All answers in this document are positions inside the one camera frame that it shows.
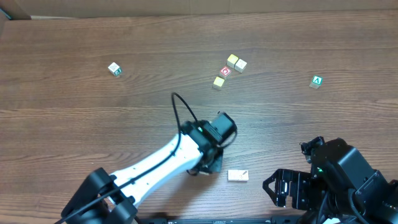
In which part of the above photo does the green letter block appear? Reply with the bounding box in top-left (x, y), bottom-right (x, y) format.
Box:
top-left (309, 75), bottom-right (323, 89)

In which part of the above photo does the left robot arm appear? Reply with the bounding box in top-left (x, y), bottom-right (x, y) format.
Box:
top-left (59, 113), bottom-right (237, 224)

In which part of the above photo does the yellow block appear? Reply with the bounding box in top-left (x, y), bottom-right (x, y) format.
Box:
top-left (226, 54), bottom-right (239, 68)
top-left (213, 77), bottom-right (225, 90)

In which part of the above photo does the red circle block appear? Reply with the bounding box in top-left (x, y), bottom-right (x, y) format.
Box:
top-left (219, 66), bottom-right (231, 79)

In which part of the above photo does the white block far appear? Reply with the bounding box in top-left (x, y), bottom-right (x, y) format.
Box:
top-left (234, 58), bottom-right (247, 73)

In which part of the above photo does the white block green side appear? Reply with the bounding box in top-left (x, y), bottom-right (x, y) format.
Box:
top-left (108, 62), bottom-right (122, 77)

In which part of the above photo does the yellow block middle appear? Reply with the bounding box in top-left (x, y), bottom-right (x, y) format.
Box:
top-left (213, 77), bottom-right (225, 90)

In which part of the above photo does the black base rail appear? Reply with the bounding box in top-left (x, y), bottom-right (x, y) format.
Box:
top-left (137, 215), bottom-right (300, 224)

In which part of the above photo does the white block red mark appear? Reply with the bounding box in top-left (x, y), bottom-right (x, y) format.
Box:
top-left (238, 170), bottom-right (249, 182)

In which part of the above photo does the yellow block far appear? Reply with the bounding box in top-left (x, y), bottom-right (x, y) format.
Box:
top-left (226, 54), bottom-right (239, 68)

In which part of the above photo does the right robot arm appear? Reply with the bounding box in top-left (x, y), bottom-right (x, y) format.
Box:
top-left (262, 136), bottom-right (397, 223)

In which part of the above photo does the white block green edge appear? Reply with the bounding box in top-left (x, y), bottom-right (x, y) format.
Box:
top-left (228, 170), bottom-right (239, 182)

